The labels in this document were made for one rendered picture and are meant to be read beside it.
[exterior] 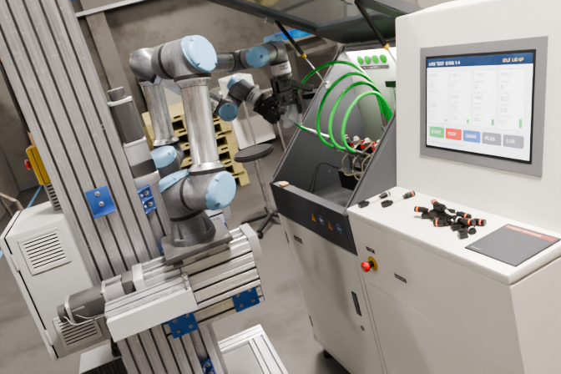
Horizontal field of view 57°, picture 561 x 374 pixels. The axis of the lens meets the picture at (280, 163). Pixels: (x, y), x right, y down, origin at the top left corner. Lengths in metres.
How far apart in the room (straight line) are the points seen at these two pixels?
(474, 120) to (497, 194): 0.22
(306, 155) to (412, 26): 0.92
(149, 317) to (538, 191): 1.15
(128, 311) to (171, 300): 0.13
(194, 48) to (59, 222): 0.73
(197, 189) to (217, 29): 8.56
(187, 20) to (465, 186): 8.69
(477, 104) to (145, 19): 8.70
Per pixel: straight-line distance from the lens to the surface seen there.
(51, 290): 1.94
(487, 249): 1.41
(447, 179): 1.71
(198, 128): 1.61
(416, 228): 1.58
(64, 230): 1.87
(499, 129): 1.54
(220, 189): 1.60
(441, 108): 1.70
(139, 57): 2.18
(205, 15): 10.07
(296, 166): 2.45
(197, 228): 1.73
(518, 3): 1.51
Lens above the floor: 1.66
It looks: 15 degrees down
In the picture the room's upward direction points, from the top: 16 degrees counter-clockwise
